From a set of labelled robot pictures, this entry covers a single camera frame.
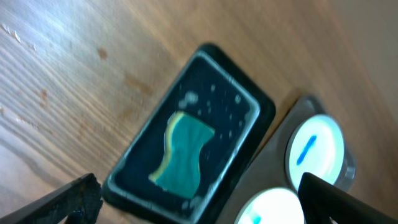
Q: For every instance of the brown plastic tray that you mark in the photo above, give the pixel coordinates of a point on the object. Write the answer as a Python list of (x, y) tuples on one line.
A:
[(267, 170)]

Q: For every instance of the black water basin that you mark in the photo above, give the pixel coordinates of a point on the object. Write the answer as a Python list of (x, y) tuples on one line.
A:
[(213, 89)]

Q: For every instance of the white plate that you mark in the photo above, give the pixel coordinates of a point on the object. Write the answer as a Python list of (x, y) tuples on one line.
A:
[(317, 146), (278, 205)]

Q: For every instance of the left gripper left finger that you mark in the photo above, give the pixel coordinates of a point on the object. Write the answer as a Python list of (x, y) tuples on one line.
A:
[(76, 202)]

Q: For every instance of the white plate top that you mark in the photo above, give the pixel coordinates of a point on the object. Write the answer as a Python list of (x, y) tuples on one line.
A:
[(317, 146)]

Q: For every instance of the green yellow sponge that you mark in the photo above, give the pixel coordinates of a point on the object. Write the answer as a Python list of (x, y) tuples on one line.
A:
[(179, 171)]

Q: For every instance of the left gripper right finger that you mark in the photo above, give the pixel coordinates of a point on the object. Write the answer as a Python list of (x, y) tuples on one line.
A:
[(324, 203)]

